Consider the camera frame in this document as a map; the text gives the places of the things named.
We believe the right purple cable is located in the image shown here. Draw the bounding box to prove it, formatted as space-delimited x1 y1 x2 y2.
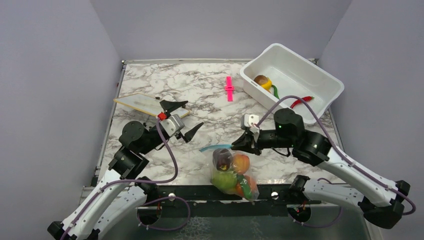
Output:
255 95 417 216

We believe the green cucumber toy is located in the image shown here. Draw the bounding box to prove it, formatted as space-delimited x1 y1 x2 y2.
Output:
271 85 280 100

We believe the pink plastic clip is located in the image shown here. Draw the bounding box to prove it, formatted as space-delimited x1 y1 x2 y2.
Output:
224 76 234 102

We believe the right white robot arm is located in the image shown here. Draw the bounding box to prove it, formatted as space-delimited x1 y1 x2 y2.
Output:
231 108 410 229

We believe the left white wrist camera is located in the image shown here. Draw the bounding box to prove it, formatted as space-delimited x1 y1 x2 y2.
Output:
160 114 185 137

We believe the dark green pepper toy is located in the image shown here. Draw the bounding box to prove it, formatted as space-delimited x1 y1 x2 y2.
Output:
235 175 253 201

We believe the yellow banana toy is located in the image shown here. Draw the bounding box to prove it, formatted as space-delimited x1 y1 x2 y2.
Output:
260 78 273 92

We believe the green cabbage toy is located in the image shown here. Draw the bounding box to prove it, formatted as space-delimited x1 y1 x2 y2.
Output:
211 171 237 194

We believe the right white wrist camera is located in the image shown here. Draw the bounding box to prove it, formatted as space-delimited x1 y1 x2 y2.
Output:
240 114 260 134

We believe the black metal base rail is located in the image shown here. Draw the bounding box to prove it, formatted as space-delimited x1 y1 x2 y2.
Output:
125 176 322 220

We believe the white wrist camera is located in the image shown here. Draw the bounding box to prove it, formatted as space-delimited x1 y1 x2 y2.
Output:
160 114 185 137
240 114 260 134

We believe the red chili pepper toy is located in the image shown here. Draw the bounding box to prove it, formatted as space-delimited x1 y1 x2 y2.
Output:
290 96 315 109

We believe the peach toy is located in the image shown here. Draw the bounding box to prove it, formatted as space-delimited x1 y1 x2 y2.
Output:
232 154 250 175

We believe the clear zip top bag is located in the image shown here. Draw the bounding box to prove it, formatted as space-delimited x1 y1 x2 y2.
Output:
199 144 260 202

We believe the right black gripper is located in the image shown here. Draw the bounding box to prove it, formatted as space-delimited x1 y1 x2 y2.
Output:
232 129 295 156

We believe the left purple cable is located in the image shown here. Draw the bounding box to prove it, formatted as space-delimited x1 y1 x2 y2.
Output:
59 119 180 240

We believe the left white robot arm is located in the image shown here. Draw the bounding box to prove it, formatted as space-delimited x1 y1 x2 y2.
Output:
47 100 203 240

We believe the purple cable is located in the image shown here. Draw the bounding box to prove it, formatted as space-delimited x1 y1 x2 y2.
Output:
255 95 417 216
59 119 180 240

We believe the white plastic bin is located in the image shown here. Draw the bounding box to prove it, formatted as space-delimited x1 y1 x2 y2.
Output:
239 43 345 118

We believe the orange pumpkin toy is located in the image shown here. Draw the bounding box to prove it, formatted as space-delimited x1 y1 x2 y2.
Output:
235 175 259 200

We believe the dark maroon plum toy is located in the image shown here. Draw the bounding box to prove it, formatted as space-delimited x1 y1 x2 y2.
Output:
212 148 233 172

